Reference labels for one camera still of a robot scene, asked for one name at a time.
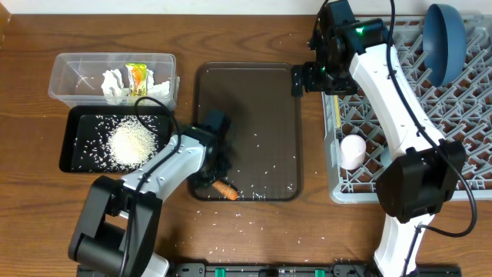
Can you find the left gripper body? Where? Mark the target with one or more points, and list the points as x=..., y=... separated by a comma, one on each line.
x=217, y=163

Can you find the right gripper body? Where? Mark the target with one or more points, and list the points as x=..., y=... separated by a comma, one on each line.
x=298, y=79

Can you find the yellow plastic spoon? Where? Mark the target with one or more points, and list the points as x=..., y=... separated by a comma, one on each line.
x=337, y=111

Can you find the orange carrot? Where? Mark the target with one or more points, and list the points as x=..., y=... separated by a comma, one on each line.
x=227, y=191

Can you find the pink white plastic cup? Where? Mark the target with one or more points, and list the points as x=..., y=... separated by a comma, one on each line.
x=353, y=149

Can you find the yellow green snack wrapper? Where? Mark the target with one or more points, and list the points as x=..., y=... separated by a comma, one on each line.
x=137, y=75

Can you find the dark blue plate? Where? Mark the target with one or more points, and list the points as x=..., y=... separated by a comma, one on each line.
x=445, y=42

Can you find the white tissue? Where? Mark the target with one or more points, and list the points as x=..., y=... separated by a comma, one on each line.
x=112, y=84
x=156, y=90

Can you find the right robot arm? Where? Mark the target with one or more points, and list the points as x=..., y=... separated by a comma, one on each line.
x=352, y=56

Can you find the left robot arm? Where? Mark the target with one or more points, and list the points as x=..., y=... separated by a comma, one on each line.
x=117, y=228

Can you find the grey dishwasher rack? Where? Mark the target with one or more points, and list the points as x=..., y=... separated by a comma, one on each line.
x=461, y=111

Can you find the clear plastic waste bin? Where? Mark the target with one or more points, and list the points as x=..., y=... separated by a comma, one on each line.
x=77, y=77

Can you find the dark brown serving tray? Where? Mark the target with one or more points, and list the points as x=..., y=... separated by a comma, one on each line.
x=263, y=143

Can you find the black plastic bin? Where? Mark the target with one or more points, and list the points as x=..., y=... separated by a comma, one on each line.
x=77, y=112

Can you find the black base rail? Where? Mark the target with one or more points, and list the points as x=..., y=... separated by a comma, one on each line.
x=335, y=270

